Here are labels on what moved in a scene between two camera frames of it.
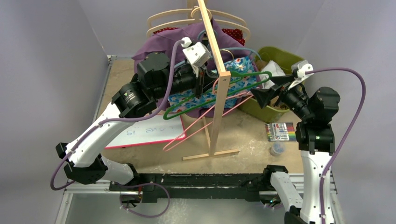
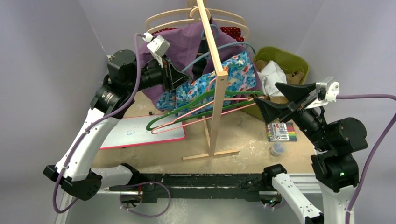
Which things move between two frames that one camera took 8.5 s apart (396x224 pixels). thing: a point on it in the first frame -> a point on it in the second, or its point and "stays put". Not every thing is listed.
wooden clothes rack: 212,139 stays put
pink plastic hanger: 247,95 -> 177,124
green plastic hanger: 236,74 -> 183,113
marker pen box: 280,131 stays put
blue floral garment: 243,79 stays put
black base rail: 193,187 stays put
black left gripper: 204,80 -> 173,77
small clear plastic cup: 278,148 stays put
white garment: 272,67 stays put
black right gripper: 279,91 -> 297,107
